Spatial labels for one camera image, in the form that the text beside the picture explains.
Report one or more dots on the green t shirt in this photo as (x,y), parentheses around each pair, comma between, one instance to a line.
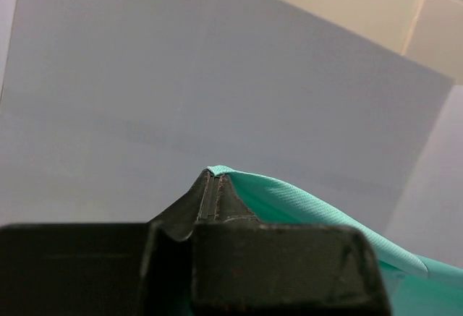
(416,285)

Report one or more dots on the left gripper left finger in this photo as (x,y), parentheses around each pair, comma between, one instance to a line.
(131,268)

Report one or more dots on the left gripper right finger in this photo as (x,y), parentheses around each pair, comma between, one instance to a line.
(242,265)

